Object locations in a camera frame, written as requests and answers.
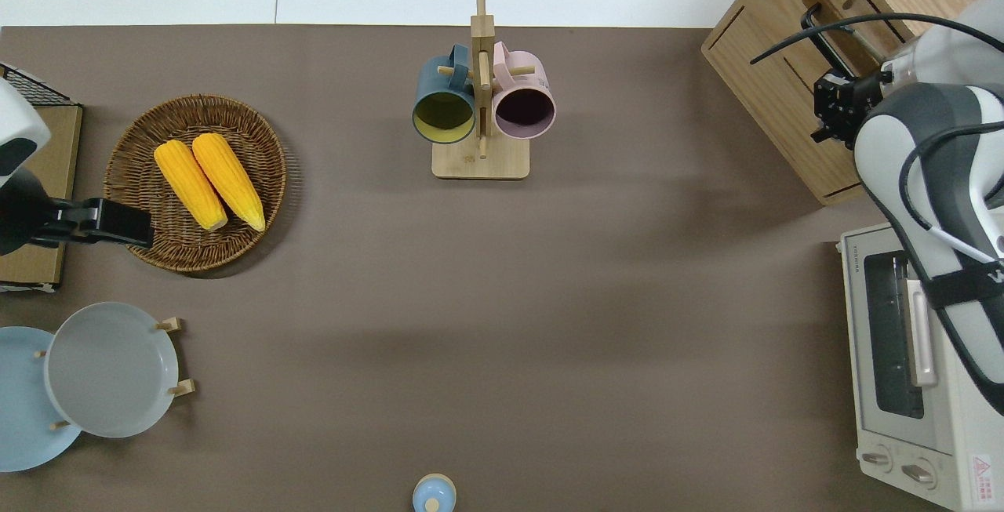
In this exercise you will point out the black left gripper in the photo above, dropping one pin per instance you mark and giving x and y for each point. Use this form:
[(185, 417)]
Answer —
[(74, 222)]

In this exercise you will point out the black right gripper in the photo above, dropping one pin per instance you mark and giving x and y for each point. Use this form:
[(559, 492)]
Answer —
[(859, 108)]

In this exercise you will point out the wooden drawer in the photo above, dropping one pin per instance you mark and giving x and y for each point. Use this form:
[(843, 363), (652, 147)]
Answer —
[(784, 18)]

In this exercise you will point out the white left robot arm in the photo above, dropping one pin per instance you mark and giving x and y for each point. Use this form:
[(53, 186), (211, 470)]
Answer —
[(20, 136)]

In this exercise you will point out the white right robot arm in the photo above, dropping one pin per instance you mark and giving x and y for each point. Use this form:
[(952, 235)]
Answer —
[(902, 151)]

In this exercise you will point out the yellow corn cob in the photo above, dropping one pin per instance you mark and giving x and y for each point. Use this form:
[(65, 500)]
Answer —
[(188, 183), (227, 179)]

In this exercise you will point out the round wicker basket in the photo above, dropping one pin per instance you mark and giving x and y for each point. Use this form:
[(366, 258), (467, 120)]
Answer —
[(141, 143)]

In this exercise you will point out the grey plate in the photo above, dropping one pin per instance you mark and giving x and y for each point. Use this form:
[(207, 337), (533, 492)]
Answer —
[(110, 371)]

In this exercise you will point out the wooden plate rack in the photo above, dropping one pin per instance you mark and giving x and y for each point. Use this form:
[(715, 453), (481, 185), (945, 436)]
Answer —
[(184, 388)]

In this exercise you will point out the light blue plate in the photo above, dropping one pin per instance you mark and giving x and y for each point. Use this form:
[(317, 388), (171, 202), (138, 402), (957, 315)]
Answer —
[(20, 418)]

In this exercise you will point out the pink mug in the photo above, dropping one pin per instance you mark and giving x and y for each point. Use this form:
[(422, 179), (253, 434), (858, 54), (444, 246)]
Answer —
[(525, 73)]

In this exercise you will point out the dark blue mug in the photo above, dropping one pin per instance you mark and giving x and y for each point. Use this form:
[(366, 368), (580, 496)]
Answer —
[(431, 81)]

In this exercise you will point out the white toaster oven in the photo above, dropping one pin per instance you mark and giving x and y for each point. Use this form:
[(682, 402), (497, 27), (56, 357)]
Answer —
[(886, 441)]

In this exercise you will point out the wooden mug rack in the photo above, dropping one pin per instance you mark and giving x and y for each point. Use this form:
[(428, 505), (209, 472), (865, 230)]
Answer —
[(480, 163)]

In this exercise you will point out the brown table mat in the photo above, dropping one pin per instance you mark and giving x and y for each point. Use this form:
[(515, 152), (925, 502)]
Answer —
[(549, 339)]

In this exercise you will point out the small blue round button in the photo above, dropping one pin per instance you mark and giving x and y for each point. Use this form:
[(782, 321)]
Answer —
[(434, 495)]

